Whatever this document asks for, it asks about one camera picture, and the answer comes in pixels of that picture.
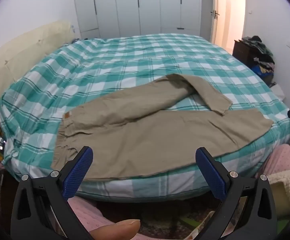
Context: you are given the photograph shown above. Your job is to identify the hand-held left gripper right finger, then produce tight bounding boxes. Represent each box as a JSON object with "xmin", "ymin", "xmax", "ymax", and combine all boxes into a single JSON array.
[{"xmin": 195, "ymin": 147, "xmax": 278, "ymax": 240}]

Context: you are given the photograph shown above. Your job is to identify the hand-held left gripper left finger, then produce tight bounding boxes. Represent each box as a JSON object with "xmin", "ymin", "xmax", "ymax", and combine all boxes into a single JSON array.
[{"xmin": 10, "ymin": 146, "xmax": 94, "ymax": 240}]

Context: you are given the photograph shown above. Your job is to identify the khaki pants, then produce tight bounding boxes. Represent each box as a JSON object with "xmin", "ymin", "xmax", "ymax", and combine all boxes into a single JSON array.
[{"xmin": 51, "ymin": 74, "xmax": 274, "ymax": 182}]

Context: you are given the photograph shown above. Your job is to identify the person's left hand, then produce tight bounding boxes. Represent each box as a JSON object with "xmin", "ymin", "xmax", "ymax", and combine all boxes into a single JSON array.
[{"xmin": 89, "ymin": 219, "xmax": 141, "ymax": 240}]

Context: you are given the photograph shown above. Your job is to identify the pink fleece pajamas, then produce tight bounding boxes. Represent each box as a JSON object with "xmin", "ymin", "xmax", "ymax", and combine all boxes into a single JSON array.
[{"xmin": 68, "ymin": 144, "xmax": 290, "ymax": 233}]

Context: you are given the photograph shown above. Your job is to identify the pile of clothes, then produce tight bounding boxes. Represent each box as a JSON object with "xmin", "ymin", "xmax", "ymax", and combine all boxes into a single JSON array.
[{"xmin": 241, "ymin": 35, "xmax": 276, "ymax": 85}]

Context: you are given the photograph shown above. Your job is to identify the cream fluffy cloth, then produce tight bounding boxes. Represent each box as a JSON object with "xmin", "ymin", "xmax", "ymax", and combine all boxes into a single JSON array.
[{"xmin": 267, "ymin": 169, "xmax": 290, "ymax": 215}]

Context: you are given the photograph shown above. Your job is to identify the dark wooden cabinet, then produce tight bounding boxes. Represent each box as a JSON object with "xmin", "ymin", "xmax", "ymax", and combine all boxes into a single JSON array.
[{"xmin": 232, "ymin": 39, "xmax": 255, "ymax": 65}]

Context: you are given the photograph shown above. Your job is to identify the white door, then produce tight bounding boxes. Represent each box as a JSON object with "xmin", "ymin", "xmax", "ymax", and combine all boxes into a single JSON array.
[{"xmin": 209, "ymin": 0, "xmax": 227, "ymax": 48}]

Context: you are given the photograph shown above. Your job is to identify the bed with green checked sheet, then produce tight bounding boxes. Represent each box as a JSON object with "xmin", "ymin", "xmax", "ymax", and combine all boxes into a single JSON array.
[{"xmin": 1, "ymin": 33, "xmax": 290, "ymax": 203}]

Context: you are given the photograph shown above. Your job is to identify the cream padded headboard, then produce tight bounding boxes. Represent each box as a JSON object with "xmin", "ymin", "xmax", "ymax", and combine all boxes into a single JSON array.
[{"xmin": 0, "ymin": 21, "xmax": 73, "ymax": 117}]

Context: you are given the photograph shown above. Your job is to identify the white wardrobe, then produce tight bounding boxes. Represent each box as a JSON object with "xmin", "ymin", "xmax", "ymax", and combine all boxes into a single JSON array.
[{"xmin": 72, "ymin": 0, "xmax": 202, "ymax": 40}]

